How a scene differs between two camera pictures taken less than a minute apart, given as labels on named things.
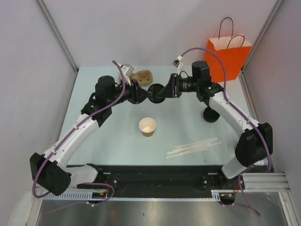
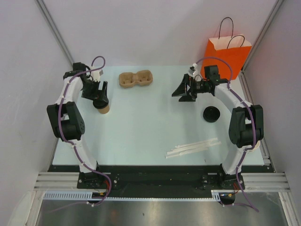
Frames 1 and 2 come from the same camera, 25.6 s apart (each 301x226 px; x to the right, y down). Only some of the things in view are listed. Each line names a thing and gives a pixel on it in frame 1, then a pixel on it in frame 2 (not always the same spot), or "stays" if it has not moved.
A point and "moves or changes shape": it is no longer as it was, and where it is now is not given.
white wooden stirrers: [196, 146] stays
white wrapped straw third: [180, 151] stays
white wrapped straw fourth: [179, 154] stays
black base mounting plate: [163, 178] stays
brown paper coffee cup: [147, 125] moves or changes shape
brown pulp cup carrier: [143, 77] stays
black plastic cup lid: [156, 88] moves or changes shape
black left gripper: [137, 94] -> [97, 94]
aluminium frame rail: [276, 182] stays
